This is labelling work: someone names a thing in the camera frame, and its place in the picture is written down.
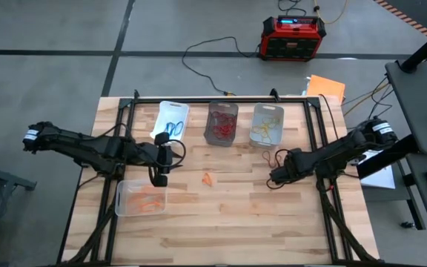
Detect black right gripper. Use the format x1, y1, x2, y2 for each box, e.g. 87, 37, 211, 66
269, 147, 311, 185

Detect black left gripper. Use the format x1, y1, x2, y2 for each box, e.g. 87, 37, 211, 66
123, 132, 185, 188

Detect yellow rubber band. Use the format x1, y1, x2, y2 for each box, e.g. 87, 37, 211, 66
259, 115, 282, 134
252, 124, 279, 140
253, 122, 274, 142

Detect off-white plastic basket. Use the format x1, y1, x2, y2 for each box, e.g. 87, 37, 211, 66
248, 102, 285, 149

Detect clear plastic basket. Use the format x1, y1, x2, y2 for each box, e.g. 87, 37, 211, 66
114, 179, 168, 218

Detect white plastic basket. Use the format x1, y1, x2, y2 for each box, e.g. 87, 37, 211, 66
150, 100, 191, 142

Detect smoky grey plastic basket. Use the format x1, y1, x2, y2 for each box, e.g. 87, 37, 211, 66
203, 100, 239, 148

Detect orange paper sheet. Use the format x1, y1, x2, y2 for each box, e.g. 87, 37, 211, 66
305, 74, 347, 105

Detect white papers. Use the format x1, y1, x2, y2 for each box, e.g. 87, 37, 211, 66
357, 150, 397, 191

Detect black desk leg beam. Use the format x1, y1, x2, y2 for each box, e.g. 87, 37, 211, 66
356, 133, 420, 180

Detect red portable power station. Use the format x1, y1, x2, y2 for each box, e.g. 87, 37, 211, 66
258, 15, 328, 62

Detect hazard striped floor strip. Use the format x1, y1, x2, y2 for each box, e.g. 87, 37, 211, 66
371, 0, 427, 38

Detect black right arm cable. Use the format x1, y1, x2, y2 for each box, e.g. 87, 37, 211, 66
265, 147, 313, 191

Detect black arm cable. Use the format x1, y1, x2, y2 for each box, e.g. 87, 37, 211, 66
265, 147, 313, 191
98, 122, 188, 186

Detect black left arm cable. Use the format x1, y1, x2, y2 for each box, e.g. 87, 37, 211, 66
98, 122, 188, 186

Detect black aluminium frame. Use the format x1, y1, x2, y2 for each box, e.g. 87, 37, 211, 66
56, 88, 385, 267

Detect black power cable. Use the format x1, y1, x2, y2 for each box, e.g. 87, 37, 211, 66
181, 36, 262, 96

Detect yellow cable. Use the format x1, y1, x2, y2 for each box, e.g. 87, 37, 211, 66
341, 82, 391, 118
312, 0, 348, 25

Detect black vertical post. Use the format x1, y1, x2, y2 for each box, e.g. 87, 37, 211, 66
400, 21, 427, 74

